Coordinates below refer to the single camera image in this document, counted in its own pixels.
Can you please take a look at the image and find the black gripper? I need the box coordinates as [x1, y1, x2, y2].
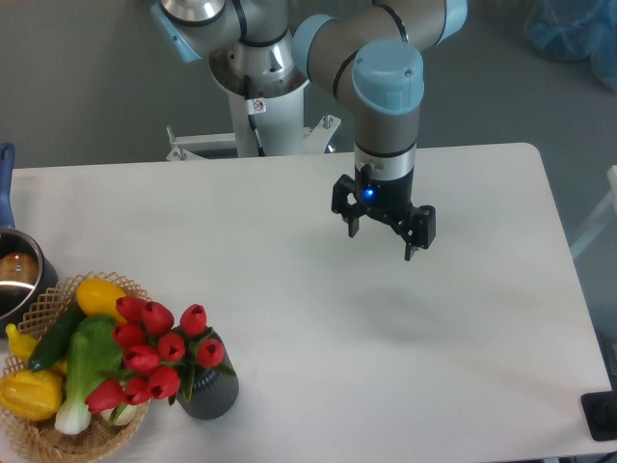
[331, 167, 437, 261]

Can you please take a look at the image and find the red tulip bouquet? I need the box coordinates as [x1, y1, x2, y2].
[86, 296, 219, 413]

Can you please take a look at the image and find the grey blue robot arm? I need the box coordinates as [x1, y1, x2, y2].
[150, 1, 468, 256]

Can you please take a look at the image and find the dark grey ribbed vase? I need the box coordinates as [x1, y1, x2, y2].
[175, 327, 239, 421]

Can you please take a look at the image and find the blue plastic bag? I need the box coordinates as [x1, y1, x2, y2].
[523, 1, 616, 91]

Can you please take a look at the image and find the black device at edge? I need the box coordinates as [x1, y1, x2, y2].
[580, 391, 616, 442]

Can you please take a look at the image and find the yellow squash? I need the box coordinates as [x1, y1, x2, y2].
[75, 278, 126, 322]

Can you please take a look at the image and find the green bok choy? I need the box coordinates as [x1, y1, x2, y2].
[55, 315, 122, 435]

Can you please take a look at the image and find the white garlic bulb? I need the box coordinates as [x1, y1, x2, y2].
[100, 404, 138, 426]

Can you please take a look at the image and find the green cucumber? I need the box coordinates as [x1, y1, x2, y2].
[28, 300, 86, 372]

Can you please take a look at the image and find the small yellow gourd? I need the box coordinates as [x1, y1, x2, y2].
[6, 323, 67, 377]

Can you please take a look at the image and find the yellow ribbed pumpkin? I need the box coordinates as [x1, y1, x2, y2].
[1, 369, 64, 422]

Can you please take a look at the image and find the woven wicker basket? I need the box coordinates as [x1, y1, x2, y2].
[1, 272, 148, 462]

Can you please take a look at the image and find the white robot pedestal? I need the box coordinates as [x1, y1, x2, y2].
[167, 34, 341, 161]

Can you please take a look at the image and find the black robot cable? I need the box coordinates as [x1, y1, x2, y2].
[243, 74, 267, 157]

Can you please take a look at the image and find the white frame at right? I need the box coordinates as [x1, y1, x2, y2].
[570, 165, 616, 259]

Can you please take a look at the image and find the blue handled saucepan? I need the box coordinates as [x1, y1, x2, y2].
[1, 143, 58, 337]

